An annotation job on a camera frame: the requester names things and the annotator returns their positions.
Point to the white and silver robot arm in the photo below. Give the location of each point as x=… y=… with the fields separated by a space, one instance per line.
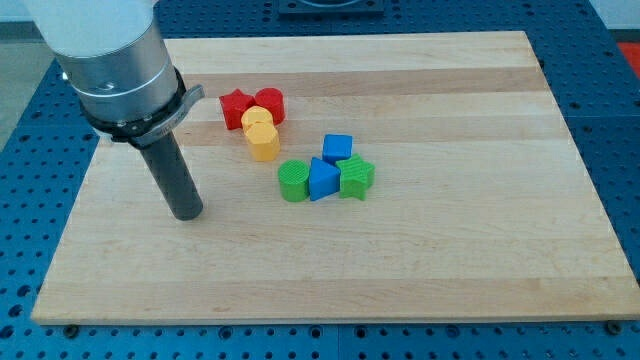
x=114 y=56

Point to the blue triangular block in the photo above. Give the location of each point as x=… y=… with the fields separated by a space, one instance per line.
x=324 y=179

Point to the green cylinder block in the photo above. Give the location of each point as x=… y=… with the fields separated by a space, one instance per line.
x=293 y=176

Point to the green star block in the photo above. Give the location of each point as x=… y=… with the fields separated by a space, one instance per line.
x=356 y=177

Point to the blue cube block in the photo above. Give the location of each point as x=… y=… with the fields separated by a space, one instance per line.
x=337 y=147

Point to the light wooden board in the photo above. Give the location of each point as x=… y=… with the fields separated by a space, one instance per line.
x=481 y=209

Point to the yellow hexagonal block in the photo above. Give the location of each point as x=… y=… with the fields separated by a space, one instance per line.
x=263 y=142

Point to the yellow cylinder block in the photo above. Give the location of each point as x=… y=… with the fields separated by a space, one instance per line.
x=254 y=115

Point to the red cylinder block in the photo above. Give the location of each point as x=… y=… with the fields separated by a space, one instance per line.
x=272 y=99

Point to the red star block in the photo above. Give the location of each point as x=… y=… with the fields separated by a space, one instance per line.
x=233 y=106

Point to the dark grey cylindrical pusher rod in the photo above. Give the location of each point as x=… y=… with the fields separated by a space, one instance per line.
x=165 y=161

